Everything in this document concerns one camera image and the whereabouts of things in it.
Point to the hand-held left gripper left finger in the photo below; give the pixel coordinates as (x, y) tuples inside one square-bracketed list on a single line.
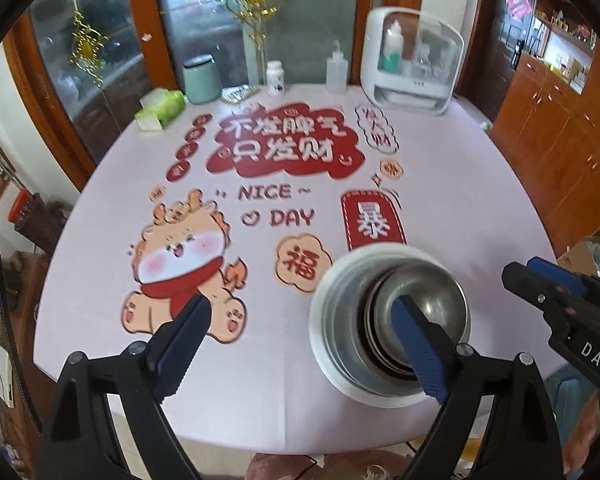
[(185, 357)]

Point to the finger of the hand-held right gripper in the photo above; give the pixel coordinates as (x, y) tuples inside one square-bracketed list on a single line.
[(535, 290), (555, 271)]

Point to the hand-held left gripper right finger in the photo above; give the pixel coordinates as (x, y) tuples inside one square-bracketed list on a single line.
[(420, 352)]

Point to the large steel bowl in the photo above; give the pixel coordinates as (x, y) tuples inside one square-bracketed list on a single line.
[(345, 310)]

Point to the large white plate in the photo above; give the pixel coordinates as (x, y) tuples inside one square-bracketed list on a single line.
[(319, 320)]

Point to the person's right hand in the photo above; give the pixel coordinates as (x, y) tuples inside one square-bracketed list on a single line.
[(590, 435)]

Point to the cardboard box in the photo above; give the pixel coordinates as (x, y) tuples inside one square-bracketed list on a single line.
[(577, 255)]

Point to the blue chair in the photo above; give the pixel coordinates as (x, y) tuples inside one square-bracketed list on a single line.
[(570, 390)]

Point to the printed pink tablecloth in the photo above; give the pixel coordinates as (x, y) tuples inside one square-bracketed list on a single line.
[(280, 360)]

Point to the red basket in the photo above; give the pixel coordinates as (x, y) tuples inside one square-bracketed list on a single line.
[(21, 207)]

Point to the dark entrance door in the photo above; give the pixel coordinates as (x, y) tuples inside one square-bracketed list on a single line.
[(495, 50)]

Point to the white storage box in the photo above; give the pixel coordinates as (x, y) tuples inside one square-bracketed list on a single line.
[(405, 97)]

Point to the green tissue pack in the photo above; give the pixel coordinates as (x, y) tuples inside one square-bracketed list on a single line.
[(162, 107)]

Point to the patterned coaster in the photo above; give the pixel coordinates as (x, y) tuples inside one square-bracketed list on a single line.
[(239, 94)]

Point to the red door decoration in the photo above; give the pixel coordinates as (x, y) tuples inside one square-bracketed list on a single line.
[(519, 4)]

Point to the mint green canister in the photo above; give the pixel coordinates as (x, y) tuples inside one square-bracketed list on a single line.
[(201, 82)]

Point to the white teal bottle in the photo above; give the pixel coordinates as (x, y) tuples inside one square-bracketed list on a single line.
[(390, 50)]

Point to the clear squeeze bottle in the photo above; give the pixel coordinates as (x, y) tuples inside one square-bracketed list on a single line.
[(337, 72)]

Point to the white pill bottle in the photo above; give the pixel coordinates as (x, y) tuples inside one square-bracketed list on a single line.
[(275, 77)]

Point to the glass cabinet door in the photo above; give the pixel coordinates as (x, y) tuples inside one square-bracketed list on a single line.
[(55, 60)]

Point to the small gold door ornament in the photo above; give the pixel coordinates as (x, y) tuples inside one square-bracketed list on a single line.
[(85, 47)]

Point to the frosted glass door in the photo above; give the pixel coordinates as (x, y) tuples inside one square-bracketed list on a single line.
[(310, 15)]

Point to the wooden wall cabinet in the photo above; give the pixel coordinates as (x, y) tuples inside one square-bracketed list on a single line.
[(555, 135)]

